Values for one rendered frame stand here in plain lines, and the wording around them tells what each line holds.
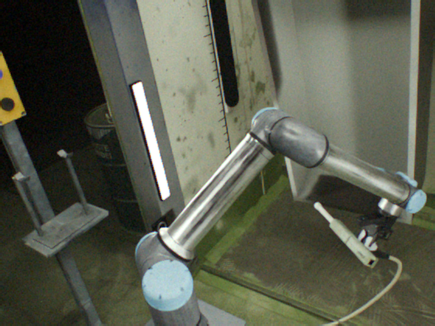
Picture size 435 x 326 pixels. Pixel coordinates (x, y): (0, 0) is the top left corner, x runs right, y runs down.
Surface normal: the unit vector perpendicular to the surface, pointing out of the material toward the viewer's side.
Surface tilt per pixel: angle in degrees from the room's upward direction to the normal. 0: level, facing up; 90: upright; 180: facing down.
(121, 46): 90
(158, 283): 5
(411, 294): 0
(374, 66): 102
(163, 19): 90
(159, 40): 90
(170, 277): 5
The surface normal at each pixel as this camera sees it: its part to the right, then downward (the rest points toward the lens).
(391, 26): -0.50, 0.64
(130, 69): 0.79, 0.16
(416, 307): -0.17, -0.87
